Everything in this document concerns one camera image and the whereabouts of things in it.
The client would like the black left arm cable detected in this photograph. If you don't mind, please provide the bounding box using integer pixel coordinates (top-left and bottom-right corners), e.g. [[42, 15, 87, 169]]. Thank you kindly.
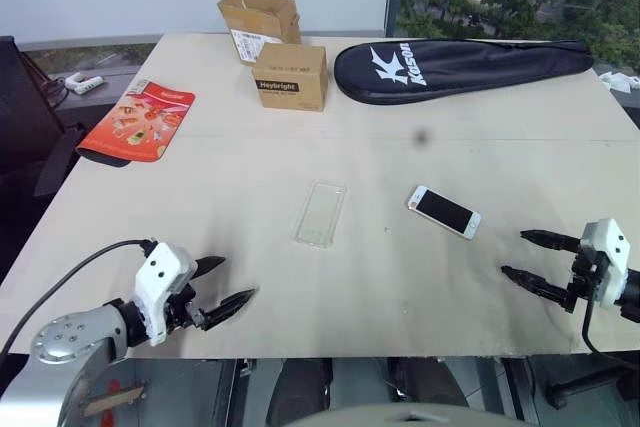
[[0, 238, 157, 358]]

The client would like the white gold smartphone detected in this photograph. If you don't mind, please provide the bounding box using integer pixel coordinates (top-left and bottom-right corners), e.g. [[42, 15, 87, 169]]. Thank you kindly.
[[405, 185, 482, 240]]

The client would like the tan cardboard strip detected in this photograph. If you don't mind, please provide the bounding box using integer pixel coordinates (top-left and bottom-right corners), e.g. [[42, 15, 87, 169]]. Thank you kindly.
[[82, 381, 146, 417]]

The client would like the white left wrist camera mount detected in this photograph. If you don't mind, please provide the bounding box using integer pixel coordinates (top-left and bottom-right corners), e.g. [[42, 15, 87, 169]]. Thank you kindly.
[[132, 241, 197, 347]]

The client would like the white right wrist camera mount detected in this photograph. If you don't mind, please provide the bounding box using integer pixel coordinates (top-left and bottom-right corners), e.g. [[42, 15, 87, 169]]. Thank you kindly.
[[579, 218, 631, 311]]

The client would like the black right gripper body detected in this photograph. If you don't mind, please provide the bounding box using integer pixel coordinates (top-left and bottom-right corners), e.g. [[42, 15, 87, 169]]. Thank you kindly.
[[564, 239, 609, 313]]

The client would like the white power strip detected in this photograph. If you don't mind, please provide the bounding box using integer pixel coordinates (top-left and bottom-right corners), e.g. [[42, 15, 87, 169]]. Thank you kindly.
[[63, 72, 105, 96]]

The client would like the crumpled white paper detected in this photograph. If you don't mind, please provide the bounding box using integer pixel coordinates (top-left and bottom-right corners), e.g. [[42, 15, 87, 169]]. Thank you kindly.
[[598, 70, 640, 94]]

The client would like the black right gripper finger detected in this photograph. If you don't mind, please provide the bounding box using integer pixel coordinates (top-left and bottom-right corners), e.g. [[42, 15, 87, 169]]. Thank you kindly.
[[500, 265, 570, 310], [519, 229, 581, 252]]

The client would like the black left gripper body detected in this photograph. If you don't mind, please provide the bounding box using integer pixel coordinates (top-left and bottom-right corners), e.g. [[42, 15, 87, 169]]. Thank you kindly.
[[164, 282, 207, 334]]

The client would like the black Kason racket bag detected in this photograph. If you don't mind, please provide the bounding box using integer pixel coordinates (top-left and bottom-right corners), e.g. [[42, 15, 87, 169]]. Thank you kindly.
[[333, 38, 595, 106]]

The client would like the closed Heybright cardboard box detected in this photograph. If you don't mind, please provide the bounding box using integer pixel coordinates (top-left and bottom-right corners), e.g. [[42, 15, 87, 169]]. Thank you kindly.
[[251, 42, 328, 112]]

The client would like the red printed package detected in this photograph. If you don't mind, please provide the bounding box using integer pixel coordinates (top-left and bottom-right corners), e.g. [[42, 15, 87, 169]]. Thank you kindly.
[[75, 78, 197, 168]]

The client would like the clear transparent phone case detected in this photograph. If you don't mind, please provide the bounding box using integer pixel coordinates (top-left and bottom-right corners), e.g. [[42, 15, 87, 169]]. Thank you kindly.
[[291, 180, 348, 249]]

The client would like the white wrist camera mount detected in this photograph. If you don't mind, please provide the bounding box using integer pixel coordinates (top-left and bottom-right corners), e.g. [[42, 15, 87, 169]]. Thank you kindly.
[[132, 241, 197, 347], [579, 218, 631, 311]]

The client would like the open brown cardboard box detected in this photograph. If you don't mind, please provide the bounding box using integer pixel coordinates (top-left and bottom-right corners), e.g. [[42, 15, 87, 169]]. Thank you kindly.
[[216, 0, 303, 67]]

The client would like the black office chair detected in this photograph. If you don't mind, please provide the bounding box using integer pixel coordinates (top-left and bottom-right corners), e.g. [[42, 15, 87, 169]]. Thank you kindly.
[[0, 35, 86, 198]]

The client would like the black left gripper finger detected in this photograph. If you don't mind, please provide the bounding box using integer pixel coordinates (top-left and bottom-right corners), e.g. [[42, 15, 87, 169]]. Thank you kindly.
[[201, 288, 260, 332], [193, 255, 227, 278]]

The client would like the dark rounded shape under table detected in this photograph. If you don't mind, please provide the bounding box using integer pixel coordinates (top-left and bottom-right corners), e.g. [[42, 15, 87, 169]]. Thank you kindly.
[[267, 357, 334, 426]]

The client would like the black floor stand base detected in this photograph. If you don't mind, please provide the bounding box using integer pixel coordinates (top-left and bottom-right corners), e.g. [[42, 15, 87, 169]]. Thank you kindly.
[[544, 366, 640, 411]]

